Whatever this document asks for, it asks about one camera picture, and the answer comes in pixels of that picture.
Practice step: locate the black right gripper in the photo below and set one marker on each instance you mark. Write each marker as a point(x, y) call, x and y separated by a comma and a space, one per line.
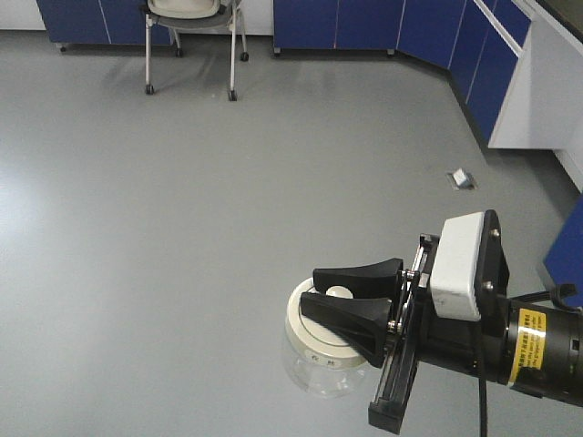
point(476, 348)

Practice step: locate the glass jar with cream lid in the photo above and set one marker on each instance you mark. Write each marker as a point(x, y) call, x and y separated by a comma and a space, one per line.
point(316, 360)

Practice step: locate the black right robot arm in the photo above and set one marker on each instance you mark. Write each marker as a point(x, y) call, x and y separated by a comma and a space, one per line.
point(543, 354)

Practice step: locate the floor outlet box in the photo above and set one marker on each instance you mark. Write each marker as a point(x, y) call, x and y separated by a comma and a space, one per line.
point(460, 179)

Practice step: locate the blue cabinet at right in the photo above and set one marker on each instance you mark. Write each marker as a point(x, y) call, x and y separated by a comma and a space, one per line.
point(564, 259)

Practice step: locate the blue base cabinet row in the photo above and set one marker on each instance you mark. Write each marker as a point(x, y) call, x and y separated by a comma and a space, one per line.
point(478, 42)

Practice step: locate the office chair on casters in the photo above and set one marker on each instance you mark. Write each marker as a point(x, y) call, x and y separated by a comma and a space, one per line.
point(190, 17)

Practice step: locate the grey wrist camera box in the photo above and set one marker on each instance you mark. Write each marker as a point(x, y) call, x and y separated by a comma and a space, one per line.
point(452, 279)

